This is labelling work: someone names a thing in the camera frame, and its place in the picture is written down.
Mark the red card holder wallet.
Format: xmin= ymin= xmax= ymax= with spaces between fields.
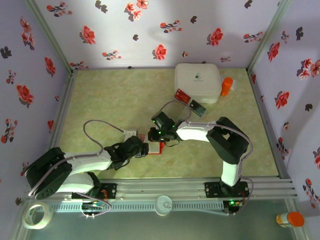
xmin=136 ymin=134 xmax=166 ymax=156

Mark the clear acrylic card stand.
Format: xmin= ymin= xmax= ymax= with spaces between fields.
xmin=166 ymin=88 xmax=208 ymax=123

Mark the dark credit card white spot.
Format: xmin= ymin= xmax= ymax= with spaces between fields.
xmin=188 ymin=99 xmax=207 ymax=117

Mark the white plastic storage box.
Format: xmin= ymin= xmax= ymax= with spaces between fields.
xmin=174 ymin=62 xmax=223 ymax=104

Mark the orange plastic bottle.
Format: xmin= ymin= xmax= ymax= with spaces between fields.
xmin=219 ymin=76 xmax=235 ymax=97

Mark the clear tape roll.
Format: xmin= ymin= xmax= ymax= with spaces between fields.
xmin=21 ymin=203 xmax=54 ymax=230

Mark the amber bottle orange cap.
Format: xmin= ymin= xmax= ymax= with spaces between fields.
xmin=275 ymin=211 xmax=306 ymax=228

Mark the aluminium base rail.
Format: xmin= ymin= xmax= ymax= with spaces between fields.
xmin=24 ymin=176 xmax=299 ymax=201

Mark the left arm lavender cable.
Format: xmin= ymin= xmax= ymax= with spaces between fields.
xmin=27 ymin=119 xmax=126 ymax=219

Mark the grey slotted cable duct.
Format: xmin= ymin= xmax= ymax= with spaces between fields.
xmin=51 ymin=201 xmax=225 ymax=213

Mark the aluminium frame corner post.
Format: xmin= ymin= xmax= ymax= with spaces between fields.
xmin=24 ymin=0 xmax=76 ymax=76
xmin=246 ymin=0 xmax=293 ymax=74

